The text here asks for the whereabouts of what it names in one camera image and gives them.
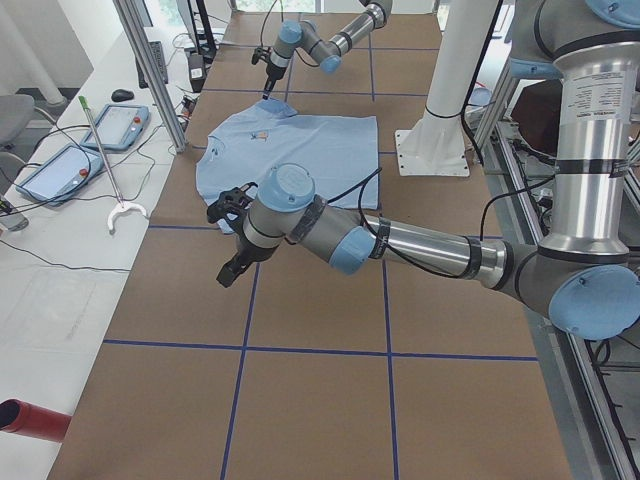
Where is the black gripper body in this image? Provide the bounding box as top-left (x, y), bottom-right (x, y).
top-left (230, 236), bottom-right (274, 273)
top-left (266, 53), bottom-right (286, 80)

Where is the light blue t-shirt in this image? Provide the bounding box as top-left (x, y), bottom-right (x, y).
top-left (196, 99), bottom-right (379, 210)

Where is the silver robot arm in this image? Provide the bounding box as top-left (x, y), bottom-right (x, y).
top-left (251, 0), bottom-right (393, 100)
top-left (211, 14), bottom-right (534, 357)

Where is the black power adapter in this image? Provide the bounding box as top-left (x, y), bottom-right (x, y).
top-left (187, 52), bottom-right (207, 93)

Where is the black keyboard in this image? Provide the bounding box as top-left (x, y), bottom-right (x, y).
top-left (136, 40), bottom-right (170, 89)

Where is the reacher grabber tool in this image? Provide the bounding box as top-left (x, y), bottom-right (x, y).
top-left (79, 96), bottom-right (148, 235)

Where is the black computer mouse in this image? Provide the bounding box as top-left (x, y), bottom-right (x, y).
top-left (111, 89), bottom-right (135, 103)

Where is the far blue teach pendant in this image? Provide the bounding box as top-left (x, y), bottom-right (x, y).
top-left (91, 103), bottom-right (150, 152)

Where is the blue teach pendant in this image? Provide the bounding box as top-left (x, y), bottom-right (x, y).
top-left (16, 144), bottom-right (104, 206)
top-left (91, 103), bottom-right (150, 152)

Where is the clear plastic bag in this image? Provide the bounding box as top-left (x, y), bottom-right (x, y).
top-left (1, 273), bottom-right (95, 348)

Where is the near blue teach pendant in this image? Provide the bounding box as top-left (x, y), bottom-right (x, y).
top-left (16, 144), bottom-right (104, 206)

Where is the red cylinder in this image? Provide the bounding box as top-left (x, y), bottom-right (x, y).
top-left (1, 399), bottom-right (72, 443)

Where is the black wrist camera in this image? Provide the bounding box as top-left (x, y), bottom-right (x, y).
top-left (251, 46), bottom-right (271, 65)
top-left (206, 182), bottom-right (258, 225)

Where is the aluminium frame post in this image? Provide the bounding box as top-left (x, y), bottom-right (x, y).
top-left (113, 0), bottom-right (187, 153)

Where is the white pedestal column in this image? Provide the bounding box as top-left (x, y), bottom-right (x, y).
top-left (396, 0), bottom-right (502, 177)

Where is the black cable on table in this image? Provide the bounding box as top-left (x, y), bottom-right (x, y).
top-left (0, 124), bottom-right (156, 274)

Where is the aluminium frame rail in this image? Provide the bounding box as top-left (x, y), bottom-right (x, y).
top-left (474, 59), bottom-right (640, 480)

